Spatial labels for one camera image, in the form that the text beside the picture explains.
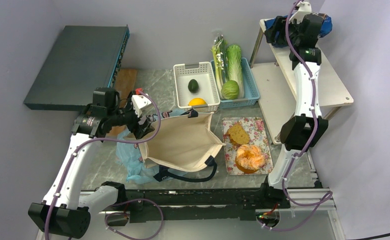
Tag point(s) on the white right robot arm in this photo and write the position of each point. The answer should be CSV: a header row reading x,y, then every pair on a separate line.
x,y
303,130

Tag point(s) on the white two-tier metal shelf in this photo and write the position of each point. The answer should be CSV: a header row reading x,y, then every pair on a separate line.
x,y
276,85

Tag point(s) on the green chives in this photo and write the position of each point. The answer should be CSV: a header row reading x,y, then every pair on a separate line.
x,y
217,39

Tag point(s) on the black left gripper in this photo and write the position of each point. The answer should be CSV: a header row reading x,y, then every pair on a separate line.
x,y
138,131

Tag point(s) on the light blue printed grocery bag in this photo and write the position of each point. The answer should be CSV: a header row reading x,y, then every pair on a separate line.
x,y
130,156

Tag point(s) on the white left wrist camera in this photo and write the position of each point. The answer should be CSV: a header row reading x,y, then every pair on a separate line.
x,y
140,101

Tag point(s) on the brown potato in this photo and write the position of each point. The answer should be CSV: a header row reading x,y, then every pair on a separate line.
x,y
237,135

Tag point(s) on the green napa cabbage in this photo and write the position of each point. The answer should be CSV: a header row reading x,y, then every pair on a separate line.
x,y
234,65

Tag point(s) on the green celery stalks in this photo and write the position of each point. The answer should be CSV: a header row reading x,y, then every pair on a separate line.
x,y
217,51

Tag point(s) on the beige canvas tote bag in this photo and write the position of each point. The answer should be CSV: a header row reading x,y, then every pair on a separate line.
x,y
182,143

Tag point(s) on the dark grey flat equipment box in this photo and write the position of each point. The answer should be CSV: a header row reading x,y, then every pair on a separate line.
x,y
82,59

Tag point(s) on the dark green cucumber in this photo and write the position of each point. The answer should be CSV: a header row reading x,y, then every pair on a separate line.
x,y
193,86

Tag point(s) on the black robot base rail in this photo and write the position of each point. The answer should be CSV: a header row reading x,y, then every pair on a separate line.
x,y
200,204

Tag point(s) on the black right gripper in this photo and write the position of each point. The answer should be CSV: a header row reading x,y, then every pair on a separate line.
x,y
280,26

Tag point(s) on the yellow lemon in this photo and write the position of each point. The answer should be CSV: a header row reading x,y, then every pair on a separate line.
x,y
197,102

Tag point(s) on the blue perforated plastic basket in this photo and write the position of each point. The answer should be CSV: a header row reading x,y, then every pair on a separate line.
x,y
251,92

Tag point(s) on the wooden board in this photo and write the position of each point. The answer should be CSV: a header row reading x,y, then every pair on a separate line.
x,y
125,83

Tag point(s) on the floral pattern tray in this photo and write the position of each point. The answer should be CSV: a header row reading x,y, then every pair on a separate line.
x,y
255,128

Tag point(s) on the small green cabbage head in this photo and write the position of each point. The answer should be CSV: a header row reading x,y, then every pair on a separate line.
x,y
230,90

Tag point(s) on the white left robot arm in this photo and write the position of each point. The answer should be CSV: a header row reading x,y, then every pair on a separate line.
x,y
63,211

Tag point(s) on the blue packaged item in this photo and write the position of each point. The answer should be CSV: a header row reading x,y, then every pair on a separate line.
x,y
326,27

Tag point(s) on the white perforated plastic basket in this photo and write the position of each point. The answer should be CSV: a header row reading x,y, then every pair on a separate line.
x,y
203,73

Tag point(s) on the orange pumpkin slice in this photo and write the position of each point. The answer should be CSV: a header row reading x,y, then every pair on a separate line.
x,y
249,158

